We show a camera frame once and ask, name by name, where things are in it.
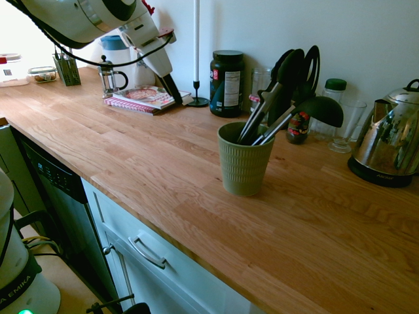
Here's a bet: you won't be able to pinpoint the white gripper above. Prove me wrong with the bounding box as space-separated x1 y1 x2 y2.
119 14 183 105

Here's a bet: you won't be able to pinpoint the black steel kitchen tongs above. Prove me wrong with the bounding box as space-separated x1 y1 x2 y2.
237 48 306 145

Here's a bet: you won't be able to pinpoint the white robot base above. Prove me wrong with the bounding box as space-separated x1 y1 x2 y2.
0 168 62 314

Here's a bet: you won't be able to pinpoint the black candle holder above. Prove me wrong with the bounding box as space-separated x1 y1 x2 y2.
187 80 210 108

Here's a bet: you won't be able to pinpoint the green ribbed utensil holder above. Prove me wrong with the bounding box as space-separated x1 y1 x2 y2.
217 122 276 198

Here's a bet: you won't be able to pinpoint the pizza cover cookbook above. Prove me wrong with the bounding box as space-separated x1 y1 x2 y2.
113 85 192 111

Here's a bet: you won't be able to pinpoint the white patterned vase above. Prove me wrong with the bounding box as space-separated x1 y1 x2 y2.
130 54 156 88

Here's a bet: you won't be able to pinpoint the black protein powder tub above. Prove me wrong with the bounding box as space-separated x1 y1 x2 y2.
209 50 246 118

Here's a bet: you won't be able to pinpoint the tall white taper candle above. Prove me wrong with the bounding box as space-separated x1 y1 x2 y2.
192 0 201 82

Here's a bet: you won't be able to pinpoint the glass french press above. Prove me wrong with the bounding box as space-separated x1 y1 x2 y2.
97 54 129 99

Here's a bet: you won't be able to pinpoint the white pitcher blue lid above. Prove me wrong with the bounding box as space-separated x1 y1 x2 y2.
99 35 132 71

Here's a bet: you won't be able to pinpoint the jar with red checkered lid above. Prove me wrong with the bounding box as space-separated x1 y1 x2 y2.
248 94 271 124

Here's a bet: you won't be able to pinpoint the empty clear glass jar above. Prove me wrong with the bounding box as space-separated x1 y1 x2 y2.
251 67 273 97

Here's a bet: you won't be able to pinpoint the green cutlery caddy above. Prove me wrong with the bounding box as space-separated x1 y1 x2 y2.
52 54 82 87

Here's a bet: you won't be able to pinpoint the spice jar colourful label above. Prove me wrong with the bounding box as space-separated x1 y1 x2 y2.
286 111 310 145

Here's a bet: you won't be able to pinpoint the glass food container green lid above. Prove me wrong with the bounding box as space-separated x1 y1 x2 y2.
27 66 58 84

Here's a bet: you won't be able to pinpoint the black slotted spatula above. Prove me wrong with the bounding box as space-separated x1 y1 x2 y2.
251 44 321 147

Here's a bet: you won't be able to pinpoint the black front dishwasher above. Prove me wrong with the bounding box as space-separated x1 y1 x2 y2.
14 130 122 313

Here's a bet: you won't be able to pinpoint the clear glass tumbler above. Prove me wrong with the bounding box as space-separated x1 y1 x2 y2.
310 116 337 142

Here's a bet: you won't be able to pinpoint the white container red clip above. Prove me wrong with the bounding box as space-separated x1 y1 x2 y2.
0 53 31 88

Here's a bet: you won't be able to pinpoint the clear bottle green lid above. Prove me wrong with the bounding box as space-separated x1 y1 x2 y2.
322 78 348 138

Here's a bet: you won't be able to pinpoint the grey side cabinet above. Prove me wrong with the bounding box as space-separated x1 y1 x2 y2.
0 124 46 234

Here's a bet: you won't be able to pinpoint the footed drinking glass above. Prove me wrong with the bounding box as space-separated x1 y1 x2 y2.
328 99 368 154

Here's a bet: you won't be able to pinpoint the white kitchen cabinet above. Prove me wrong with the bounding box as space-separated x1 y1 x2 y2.
81 178 263 314

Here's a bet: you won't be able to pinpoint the stainless steel electric kettle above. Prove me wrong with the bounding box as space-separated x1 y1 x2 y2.
352 78 419 176

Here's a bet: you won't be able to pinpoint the black kettle base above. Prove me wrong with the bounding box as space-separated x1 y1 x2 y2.
347 156 415 188

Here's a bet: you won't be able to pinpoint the red wrist camera mount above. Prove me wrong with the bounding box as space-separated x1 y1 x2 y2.
141 0 175 45

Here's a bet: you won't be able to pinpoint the black ladle steel handle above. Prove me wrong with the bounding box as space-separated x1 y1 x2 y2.
253 96 344 147

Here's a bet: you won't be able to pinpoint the silver drawer handle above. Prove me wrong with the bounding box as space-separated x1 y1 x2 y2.
128 235 167 270

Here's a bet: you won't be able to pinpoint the yellow cables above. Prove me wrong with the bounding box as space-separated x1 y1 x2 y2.
22 235 62 258

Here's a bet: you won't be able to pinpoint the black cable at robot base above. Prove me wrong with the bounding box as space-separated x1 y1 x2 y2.
0 196 17 272

